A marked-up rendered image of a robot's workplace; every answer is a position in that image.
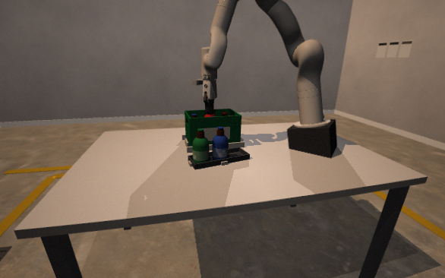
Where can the green bottle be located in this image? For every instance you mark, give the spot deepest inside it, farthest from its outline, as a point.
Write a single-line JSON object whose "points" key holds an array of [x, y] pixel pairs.
{"points": [[200, 148]]}

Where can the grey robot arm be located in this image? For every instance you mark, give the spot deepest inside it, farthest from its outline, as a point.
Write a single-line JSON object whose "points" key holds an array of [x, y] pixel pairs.
{"points": [[309, 54]]}

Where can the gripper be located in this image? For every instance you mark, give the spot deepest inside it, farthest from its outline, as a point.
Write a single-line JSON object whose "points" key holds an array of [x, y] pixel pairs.
{"points": [[210, 93]]}

